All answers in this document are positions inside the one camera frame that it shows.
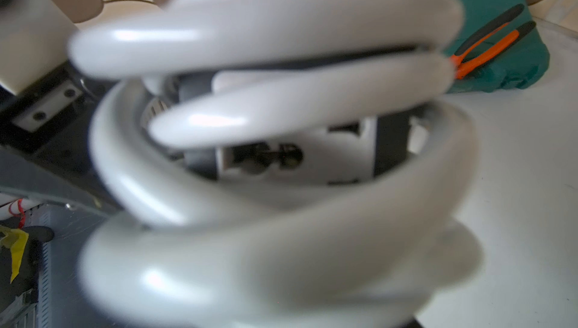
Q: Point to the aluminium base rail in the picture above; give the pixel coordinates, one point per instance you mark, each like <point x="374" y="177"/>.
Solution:
<point x="60" y="300"/>

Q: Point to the black white power strip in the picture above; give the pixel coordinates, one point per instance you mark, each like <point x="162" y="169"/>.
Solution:
<point x="290" y="89"/>

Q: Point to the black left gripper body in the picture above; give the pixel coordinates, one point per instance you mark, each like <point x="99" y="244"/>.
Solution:
<point x="44" y="142"/>

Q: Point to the green plastic tool case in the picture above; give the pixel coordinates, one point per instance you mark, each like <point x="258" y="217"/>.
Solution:
<point x="499" y="48"/>

